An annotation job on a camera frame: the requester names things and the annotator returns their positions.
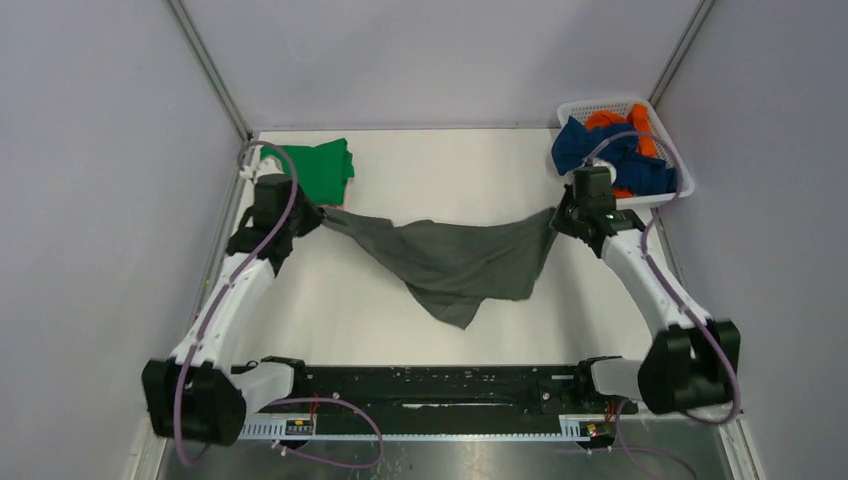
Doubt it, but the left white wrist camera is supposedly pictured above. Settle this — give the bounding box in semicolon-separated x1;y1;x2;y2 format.
239;157;282;184

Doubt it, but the white plastic basket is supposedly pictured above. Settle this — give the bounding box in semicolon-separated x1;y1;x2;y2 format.
556;96;695;206

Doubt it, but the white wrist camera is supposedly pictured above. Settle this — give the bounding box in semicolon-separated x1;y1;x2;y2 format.
604;164;618;187
239;157;282;184

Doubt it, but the folded green t-shirt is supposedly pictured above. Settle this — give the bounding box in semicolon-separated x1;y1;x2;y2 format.
281;138;355;207

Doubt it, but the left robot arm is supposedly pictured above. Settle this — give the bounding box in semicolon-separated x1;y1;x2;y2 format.
141;173;323;446

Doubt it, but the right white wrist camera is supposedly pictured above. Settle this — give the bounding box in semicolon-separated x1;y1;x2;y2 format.
604;164;618;187

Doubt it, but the grey t-shirt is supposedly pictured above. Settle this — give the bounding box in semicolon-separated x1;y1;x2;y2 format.
323;208;557;330

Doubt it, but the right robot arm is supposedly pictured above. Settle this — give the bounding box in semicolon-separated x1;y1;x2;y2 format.
550;166;742;425

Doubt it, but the white slotted cable duct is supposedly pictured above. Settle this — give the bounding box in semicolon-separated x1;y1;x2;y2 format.
238;407;614;442

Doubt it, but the orange t-shirt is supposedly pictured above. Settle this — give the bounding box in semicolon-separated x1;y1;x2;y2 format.
584;104;665;199

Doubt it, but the blue t-shirt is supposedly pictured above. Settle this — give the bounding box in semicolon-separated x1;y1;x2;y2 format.
551;117;679;196

